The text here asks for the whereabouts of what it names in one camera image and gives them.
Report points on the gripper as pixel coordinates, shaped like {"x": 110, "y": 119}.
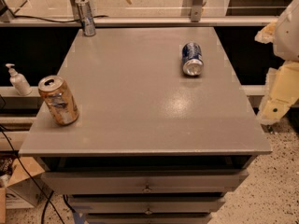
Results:
{"x": 288, "y": 36}

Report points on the silver redbull can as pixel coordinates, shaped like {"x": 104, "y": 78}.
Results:
{"x": 86, "y": 17}

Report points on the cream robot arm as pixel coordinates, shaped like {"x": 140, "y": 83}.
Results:
{"x": 283, "y": 34}

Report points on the blue pepsi can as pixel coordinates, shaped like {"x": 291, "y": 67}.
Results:
{"x": 192, "y": 61}

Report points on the orange soda can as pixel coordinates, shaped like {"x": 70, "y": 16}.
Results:
{"x": 59, "y": 99}

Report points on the grey drawer cabinet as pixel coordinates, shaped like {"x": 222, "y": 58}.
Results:
{"x": 151, "y": 145}

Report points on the white pump bottle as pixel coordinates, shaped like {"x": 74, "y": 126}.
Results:
{"x": 18, "y": 81}

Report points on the cardboard box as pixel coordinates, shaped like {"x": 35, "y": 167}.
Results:
{"x": 23, "y": 187}

